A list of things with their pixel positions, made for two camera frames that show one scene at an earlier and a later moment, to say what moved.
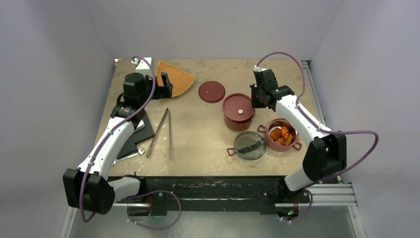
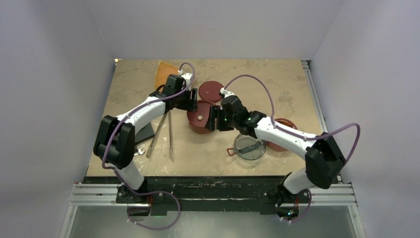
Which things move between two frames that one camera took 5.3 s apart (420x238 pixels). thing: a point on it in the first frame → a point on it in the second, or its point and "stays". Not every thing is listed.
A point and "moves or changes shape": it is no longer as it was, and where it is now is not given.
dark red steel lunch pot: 237,120 moves or changes shape
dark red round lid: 211,91 stays
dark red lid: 237,107 moves or changes shape
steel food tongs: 148,150 stays
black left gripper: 163,91 → 190,104
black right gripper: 255,103 → 210,124
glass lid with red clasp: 249,146 stays
